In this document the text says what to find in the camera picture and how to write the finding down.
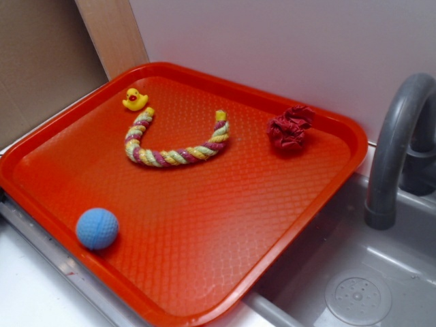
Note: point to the round sink drain cover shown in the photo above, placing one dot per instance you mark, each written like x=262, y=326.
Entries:
x=358, y=298

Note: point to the blue dimpled ball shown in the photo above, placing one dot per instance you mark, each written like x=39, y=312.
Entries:
x=97, y=229

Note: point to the grey curved faucet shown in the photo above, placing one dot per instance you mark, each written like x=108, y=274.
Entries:
x=405, y=153

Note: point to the crumpled red cloth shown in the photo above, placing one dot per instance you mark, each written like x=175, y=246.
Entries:
x=286, y=132

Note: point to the multicolour twisted rope toy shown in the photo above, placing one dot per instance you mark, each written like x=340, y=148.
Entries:
x=181, y=157

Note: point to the grey plastic sink basin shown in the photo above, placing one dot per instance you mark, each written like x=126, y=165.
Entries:
x=291, y=293

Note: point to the yellow rubber duck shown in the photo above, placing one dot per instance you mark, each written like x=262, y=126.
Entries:
x=134, y=100

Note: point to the light wooden board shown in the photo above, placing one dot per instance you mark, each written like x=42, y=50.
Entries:
x=115, y=35

